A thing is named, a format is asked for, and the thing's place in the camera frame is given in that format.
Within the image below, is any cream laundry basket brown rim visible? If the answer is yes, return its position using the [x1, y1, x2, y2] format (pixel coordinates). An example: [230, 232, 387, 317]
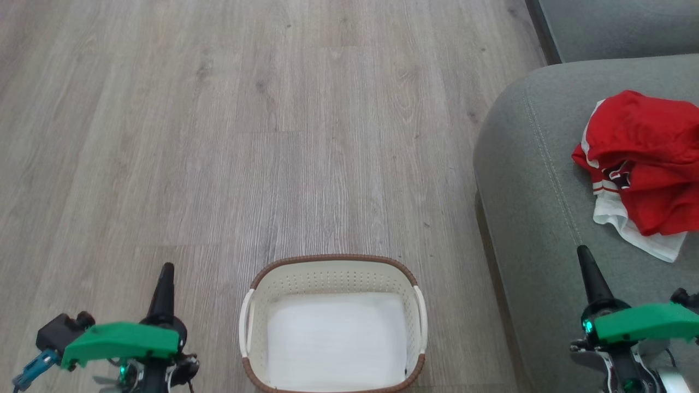
[238, 254, 428, 393]

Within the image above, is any grey sofa chaise section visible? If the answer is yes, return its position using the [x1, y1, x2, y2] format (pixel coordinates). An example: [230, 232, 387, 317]
[524, 0, 699, 65]

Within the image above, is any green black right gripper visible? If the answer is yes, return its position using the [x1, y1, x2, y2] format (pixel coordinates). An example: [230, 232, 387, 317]
[577, 245, 699, 346]

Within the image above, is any red and white garment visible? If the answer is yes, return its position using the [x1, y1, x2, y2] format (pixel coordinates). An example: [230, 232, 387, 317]
[571, 90, 699, 264]

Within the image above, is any blue connector clip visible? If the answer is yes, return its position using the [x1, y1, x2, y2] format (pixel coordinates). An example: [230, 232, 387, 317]
[12, 349, 61, 391]

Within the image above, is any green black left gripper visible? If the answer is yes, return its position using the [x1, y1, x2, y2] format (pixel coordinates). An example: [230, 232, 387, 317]
[61, 263, 189, 371]

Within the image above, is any grey fabric sofa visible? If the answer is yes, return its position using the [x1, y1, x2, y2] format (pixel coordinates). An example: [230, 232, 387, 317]
[472, 53, 699, 393]

